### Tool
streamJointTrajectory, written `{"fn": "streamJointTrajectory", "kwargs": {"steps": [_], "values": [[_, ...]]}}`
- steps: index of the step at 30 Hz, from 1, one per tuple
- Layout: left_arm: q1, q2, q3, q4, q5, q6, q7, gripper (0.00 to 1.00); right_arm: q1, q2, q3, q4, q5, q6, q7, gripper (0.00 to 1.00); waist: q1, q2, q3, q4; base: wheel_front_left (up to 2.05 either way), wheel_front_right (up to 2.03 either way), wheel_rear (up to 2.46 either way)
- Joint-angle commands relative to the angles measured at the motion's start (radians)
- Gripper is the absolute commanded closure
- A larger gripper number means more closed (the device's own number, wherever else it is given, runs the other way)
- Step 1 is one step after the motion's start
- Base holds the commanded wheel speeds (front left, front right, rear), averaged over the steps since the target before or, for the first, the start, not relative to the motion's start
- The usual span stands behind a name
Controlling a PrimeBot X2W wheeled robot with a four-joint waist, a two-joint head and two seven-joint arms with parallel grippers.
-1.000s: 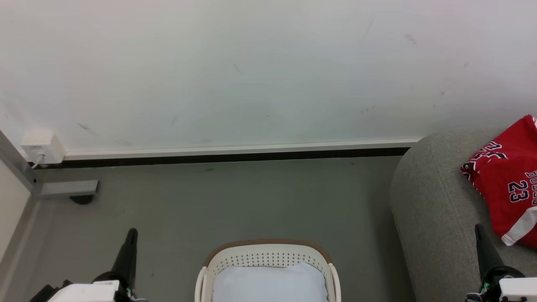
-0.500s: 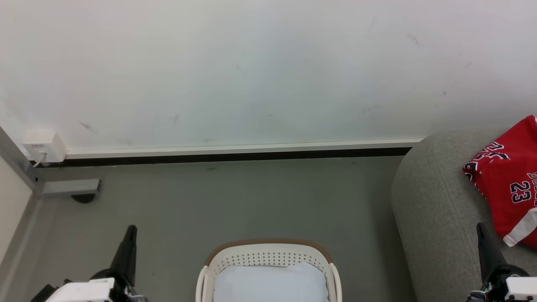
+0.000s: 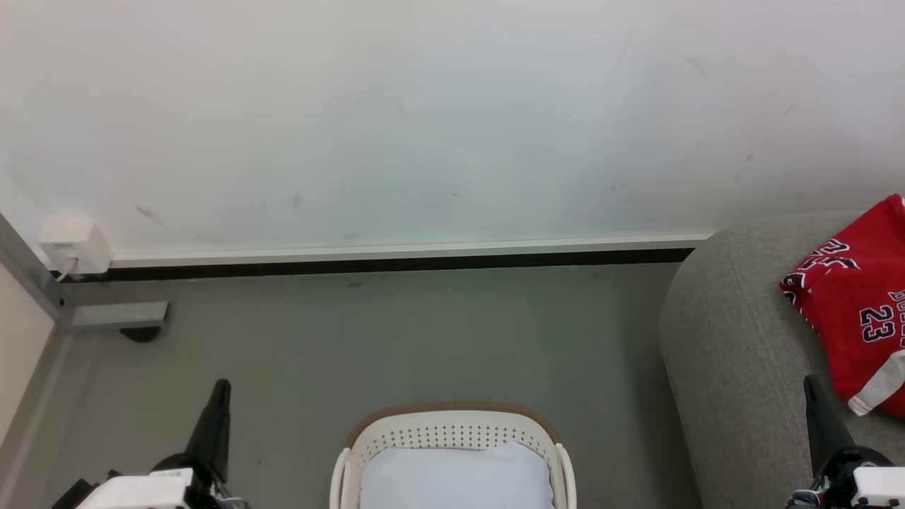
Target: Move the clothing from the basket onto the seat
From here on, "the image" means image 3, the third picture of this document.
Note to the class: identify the white and black baseboard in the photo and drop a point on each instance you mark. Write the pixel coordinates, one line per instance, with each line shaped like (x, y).
(396, 256)

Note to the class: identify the cream perforated plastic laundry basket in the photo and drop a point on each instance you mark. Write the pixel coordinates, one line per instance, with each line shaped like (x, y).
(452, 426)

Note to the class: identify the pale blue garment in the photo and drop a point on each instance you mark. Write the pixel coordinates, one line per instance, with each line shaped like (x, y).
(456, 481)

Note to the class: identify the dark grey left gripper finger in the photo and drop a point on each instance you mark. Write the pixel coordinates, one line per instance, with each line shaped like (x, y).
(212, 431)

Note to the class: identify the light grey fabric sofa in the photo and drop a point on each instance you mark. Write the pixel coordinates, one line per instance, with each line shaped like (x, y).
(735, 353)

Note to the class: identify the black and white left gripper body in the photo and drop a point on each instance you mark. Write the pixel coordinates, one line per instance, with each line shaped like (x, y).
(155, 488)

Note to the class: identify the red basketball jersey number 23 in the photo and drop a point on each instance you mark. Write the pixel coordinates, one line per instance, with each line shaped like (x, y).
(862, 311)

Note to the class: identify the black round frame foot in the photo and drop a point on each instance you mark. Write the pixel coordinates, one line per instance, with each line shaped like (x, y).
(140, 334)

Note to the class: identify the grey metal frame post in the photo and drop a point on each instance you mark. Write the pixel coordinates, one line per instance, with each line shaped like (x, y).
(113, 315)

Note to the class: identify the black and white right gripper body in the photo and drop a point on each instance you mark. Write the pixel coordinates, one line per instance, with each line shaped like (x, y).
(859, 488)

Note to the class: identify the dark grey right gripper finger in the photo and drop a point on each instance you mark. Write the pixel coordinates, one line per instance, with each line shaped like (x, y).
(826, 424)

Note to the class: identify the white wall socket box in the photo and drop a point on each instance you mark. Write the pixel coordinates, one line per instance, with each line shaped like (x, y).
(76, 244)

